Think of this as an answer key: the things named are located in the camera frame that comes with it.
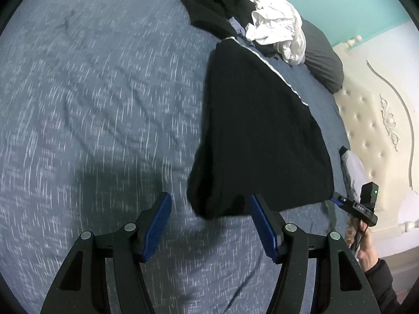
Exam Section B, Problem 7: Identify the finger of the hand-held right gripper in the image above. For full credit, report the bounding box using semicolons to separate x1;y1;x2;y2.
330;192;353;207

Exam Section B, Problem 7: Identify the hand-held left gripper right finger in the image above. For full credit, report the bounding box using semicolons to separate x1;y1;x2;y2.
249;194;382;314

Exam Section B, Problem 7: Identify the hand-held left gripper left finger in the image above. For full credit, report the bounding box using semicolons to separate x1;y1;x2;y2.
40;192;173;314

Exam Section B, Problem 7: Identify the black sweater with white trim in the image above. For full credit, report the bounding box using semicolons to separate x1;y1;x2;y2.
187;37;335;220

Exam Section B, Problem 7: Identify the plain black garment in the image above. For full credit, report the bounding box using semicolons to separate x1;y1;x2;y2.
181;0;259;40

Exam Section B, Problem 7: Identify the person's right hand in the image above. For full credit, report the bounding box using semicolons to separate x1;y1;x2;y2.
346;217;380;270

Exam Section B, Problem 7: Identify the small grey folded cloth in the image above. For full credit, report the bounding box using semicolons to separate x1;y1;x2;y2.
339;145;369;200

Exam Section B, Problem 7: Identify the cream bedpost finial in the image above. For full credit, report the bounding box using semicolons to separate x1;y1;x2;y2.
344;35;363;49
398;220;419;236

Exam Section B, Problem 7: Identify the cream tufted headboard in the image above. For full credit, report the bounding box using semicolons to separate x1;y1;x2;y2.
332;34;419;262

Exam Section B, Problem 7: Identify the dark grey rolled duvet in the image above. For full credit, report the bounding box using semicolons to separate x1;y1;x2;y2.
177;0;344;95

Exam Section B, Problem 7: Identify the white shirt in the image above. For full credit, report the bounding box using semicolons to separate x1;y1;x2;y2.
231;0;306;66

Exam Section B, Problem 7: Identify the blue-grey striped garment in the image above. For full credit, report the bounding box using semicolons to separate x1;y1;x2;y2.
229;17;251;41

